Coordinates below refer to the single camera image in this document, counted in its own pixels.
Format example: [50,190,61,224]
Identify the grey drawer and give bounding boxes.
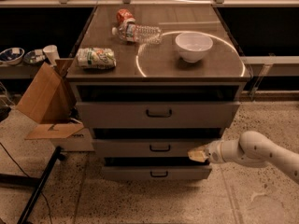
[77,87,239,129]
[93,128,222,158]
[102,157,212,180]

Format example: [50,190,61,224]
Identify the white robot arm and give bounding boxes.
[188,131,299,184]

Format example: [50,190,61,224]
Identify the grey bottom drawer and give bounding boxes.
[102,157,212,180]

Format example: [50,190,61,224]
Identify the grey drawer cabinet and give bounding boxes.
[64,4,252,161]

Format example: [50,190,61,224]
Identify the grey top drawer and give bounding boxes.
[77,87,239,129]

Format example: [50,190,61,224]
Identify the white ceramic bowl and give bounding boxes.
[175,32,213,63]

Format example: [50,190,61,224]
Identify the clear plastic water bottle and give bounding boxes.
[112,23,163,44]

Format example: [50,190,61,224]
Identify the green white chip bag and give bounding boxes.
[77,48,116,70]

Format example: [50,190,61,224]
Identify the open cardboard box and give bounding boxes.
[16,59,93,152]

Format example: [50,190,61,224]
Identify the red soda can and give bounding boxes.
[116,8,135,25]

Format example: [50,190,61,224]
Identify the white paper cup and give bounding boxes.
[43,45,60,65]

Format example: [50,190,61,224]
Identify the blue white bowl right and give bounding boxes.
[23,49,46,65]

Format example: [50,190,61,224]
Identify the blue white bowl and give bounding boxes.
[23,49,46,65]
[0,48,24,65]

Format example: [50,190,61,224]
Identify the black stand leg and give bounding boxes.
[0,147,65,224]

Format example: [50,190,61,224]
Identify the blue white bowl left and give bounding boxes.
[0,48,24,65]

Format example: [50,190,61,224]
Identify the black floor cable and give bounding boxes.
[0,140,54,224]

